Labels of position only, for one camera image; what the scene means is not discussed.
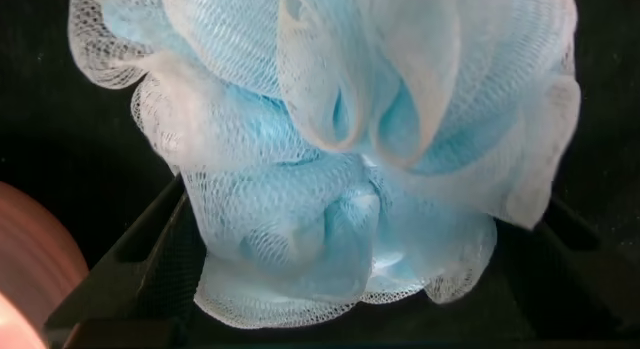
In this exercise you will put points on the black table cloth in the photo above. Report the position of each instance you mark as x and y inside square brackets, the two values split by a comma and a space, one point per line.
[50, 114]

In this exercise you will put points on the pink bowl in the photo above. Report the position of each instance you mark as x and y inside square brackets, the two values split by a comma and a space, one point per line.
[35, 249]

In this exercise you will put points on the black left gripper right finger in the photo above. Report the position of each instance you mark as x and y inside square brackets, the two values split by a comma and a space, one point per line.
[575, 289]

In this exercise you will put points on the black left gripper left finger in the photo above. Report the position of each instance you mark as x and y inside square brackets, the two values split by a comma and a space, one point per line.
[140, 279]

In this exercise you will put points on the light blue bath pouf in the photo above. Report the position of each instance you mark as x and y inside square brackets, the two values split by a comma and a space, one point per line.
[325, 139]

